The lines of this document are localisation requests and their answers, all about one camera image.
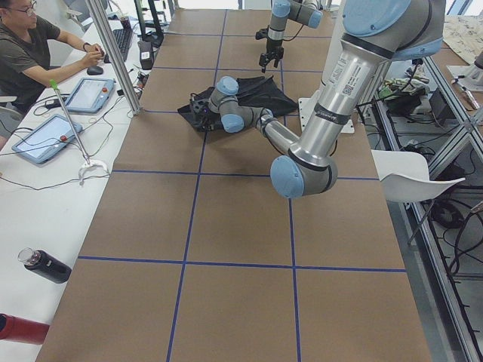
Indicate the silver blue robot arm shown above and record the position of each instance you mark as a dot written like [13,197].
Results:
[374,32]
[306,13]

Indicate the black computer keyboard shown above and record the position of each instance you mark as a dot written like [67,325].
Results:
[123,38]

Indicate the seated person in dark shirt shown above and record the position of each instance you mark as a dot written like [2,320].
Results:
[25,56]

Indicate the black box with label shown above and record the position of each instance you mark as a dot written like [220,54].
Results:
[146,54]

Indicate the black computer mouse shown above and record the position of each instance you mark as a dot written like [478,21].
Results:
[95,70]

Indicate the black bottle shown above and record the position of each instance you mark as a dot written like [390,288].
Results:
[45,265]

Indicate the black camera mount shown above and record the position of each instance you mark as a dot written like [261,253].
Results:
[261,34]

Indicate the green tipped metal rod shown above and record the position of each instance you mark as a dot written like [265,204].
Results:
[89,163]

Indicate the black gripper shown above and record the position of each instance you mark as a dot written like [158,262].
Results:
[204,114]
[274,47]

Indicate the red bottle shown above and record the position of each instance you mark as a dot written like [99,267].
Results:
[15,329]

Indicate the aluminium frame post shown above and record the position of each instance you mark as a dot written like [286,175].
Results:
[99,17]

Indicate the white plastic chair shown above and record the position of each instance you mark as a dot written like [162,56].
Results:
[405,177]

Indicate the black graphic t-shirt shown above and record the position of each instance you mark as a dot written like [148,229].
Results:
[260,98]

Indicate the near teach pendant tablet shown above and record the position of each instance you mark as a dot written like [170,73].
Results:
[45,141]

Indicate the far teach pendant tablet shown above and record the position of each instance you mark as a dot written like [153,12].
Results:
[90,95]

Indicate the teach pendant tablet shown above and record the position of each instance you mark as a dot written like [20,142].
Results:
[45,141]
[90,95]

